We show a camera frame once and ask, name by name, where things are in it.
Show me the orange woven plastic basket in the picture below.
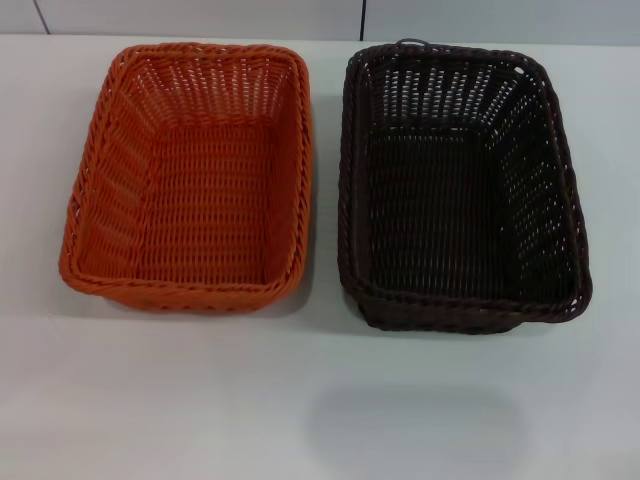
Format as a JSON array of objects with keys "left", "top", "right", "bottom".
[{"left": 58, "top": 43, "right": 315, "bottom": 314}]

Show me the dark brown woven basket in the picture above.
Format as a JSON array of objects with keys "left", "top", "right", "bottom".
[{"left": 337, "top": 45, "right": 596, "bottom": 334}]

